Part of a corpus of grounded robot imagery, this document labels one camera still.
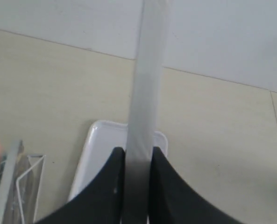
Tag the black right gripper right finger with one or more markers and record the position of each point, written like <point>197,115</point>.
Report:
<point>173,201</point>

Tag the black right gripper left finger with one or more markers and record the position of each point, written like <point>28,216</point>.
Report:
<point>100,202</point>

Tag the blue moon cover book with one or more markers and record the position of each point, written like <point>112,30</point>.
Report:
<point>143,110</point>

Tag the dark cover leaning book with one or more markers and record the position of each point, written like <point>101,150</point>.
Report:
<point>15,153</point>

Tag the white plastic tray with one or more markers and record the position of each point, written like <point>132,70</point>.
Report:
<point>102,137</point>

